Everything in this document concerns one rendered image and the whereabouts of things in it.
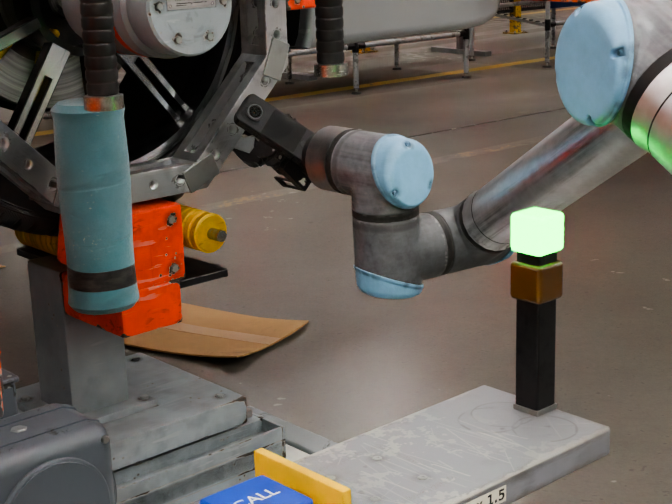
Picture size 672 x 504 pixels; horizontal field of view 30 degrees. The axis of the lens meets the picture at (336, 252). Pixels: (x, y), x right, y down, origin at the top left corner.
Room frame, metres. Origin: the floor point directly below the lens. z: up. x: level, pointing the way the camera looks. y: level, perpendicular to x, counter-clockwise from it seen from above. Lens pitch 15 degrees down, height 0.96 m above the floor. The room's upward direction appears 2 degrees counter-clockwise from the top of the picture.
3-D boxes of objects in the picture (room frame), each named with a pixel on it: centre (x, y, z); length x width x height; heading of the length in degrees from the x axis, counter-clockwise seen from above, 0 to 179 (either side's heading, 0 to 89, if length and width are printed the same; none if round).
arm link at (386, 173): (1.64, -0.06, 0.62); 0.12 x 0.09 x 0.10; 42
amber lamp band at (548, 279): (1.21, -0.20, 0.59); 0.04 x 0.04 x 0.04; 42
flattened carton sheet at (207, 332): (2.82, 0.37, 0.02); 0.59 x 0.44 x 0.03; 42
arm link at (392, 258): (1.64, -0.08, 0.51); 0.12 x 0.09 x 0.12; 119
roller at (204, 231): (1.84, 0.26, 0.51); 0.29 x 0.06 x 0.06; 42
